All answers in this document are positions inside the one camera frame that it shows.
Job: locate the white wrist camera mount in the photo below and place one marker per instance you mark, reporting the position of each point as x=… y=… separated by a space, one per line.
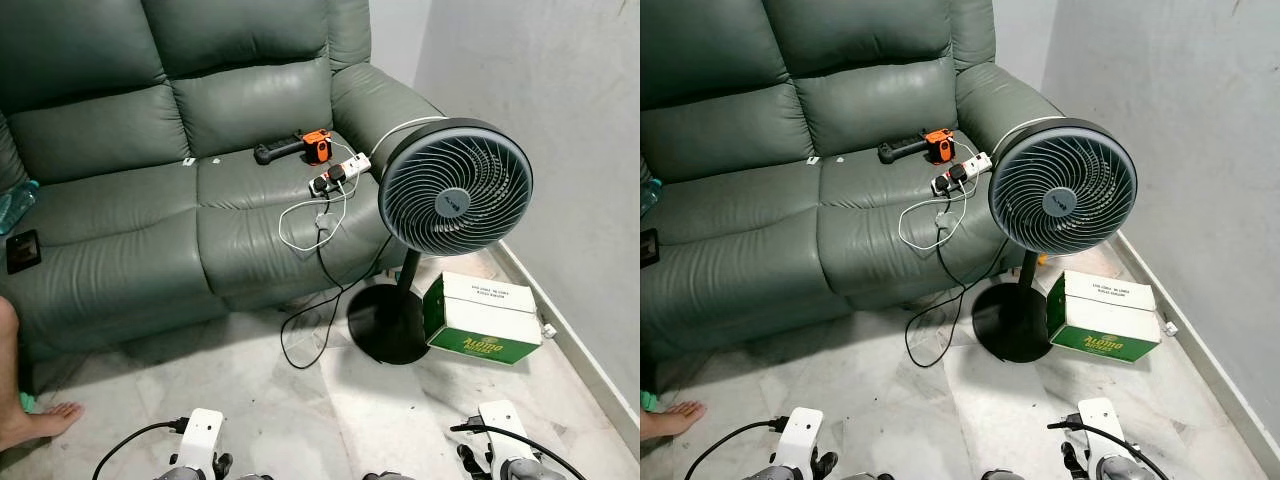
x=803 y=435
x=200 y=435
x=505 y=425
x=1100 y=425

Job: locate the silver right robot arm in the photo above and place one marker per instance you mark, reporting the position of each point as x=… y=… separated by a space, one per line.
x=515 y=470
x=1115 y=470

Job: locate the clear plastic bottle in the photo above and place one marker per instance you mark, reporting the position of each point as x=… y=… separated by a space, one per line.
x=15 y=205
x=648 y=195

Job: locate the black flat phone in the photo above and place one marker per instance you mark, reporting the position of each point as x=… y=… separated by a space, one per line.
x=22 y=252
x=648 y=248

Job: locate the green leather sofa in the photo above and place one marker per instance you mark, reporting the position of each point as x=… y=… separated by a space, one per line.
x=760 y=130
x=120 y=130

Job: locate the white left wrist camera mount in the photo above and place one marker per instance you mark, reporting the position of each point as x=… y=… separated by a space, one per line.
x=803 y=435
x=200 y=435

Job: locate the teal slipper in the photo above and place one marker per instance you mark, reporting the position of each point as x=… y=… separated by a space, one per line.
x=648 y=401
x=28 y=402

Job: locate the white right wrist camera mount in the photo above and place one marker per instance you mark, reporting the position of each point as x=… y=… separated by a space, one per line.
x=505 y=425
x=1100 y=425

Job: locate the person's bare foot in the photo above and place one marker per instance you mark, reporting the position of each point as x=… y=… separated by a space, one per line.
x=675 y=418
x=40 y=420

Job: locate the green white cardboard box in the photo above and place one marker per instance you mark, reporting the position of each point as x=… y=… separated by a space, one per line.
x=480 y=320
x=1100 y=320

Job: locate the black plug adapter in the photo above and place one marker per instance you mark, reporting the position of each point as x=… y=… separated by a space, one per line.
x=338 y=176
x=960 y=175

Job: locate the grey black standing fan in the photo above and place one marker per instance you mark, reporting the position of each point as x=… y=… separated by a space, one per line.
x=455 y=190
x=1062 y=190

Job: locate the white power strip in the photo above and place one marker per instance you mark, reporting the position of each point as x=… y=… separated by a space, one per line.
x=355 y=163
x=978 y=162

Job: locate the orange black power tool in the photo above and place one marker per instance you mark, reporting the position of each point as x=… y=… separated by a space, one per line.
x=940 y=146
x=317 y=147

